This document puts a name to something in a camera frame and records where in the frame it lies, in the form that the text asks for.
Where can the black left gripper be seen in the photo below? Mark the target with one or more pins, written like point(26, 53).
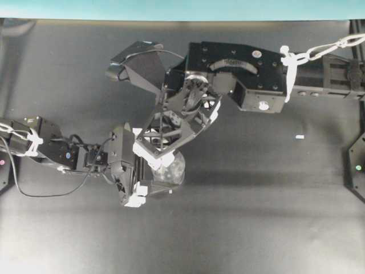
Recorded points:
point(123, 164)

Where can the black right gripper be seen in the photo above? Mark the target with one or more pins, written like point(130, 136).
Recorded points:
point(187, 105)

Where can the clear plastic bottle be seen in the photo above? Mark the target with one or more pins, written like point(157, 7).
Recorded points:
point(173, 174)

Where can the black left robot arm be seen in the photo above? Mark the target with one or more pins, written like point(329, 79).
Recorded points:
point(42, 141)

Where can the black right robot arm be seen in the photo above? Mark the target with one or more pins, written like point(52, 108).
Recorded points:
point(256, 80)

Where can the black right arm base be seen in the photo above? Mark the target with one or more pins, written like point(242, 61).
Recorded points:
point(355, 168)

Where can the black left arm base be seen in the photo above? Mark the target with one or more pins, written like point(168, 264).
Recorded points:
point(7, 173)

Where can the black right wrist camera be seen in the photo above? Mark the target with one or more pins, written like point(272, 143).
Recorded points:
point(140, 65)

